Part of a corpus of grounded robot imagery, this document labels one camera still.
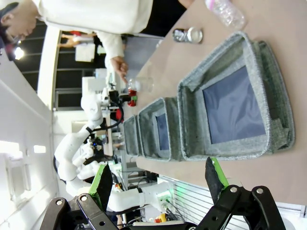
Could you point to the grey fabric basket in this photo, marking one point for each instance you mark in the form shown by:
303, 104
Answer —
130, 134
163, 129
235, 105

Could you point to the clear plastic cup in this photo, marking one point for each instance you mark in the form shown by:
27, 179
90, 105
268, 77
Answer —
144, 83

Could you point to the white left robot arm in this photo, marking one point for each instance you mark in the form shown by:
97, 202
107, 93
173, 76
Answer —
69, 153

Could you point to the person's left hand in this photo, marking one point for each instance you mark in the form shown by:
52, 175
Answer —
187, 2

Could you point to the white slatted side panel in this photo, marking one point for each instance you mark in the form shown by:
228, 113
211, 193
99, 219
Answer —
216, 196

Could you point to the red emergency stop button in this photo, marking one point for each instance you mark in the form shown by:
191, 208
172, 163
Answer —
161, 217

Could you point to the person's right forearm white sleeve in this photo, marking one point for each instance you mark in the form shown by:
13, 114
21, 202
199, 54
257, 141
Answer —
110, 45

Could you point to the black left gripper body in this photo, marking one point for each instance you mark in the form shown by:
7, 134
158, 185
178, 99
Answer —
114, 97

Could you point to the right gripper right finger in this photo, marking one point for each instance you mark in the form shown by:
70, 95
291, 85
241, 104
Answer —
213, 177

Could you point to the bright ceiling lamp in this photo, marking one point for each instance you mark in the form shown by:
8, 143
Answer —
18, 53

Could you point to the crushed dark blue can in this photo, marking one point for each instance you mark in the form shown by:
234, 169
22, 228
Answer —
184, 35

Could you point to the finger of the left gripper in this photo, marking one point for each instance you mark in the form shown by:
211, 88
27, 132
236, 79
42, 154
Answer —
126, 97

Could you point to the clear plastic bottle pink label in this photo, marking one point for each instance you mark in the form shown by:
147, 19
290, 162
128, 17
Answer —
227, 12

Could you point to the person in white sweater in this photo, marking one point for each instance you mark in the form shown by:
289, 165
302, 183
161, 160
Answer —
96, 14

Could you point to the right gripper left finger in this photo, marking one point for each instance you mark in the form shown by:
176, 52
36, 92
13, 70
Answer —
105, 187

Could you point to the person's right hand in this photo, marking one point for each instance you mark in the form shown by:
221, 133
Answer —
118, 65

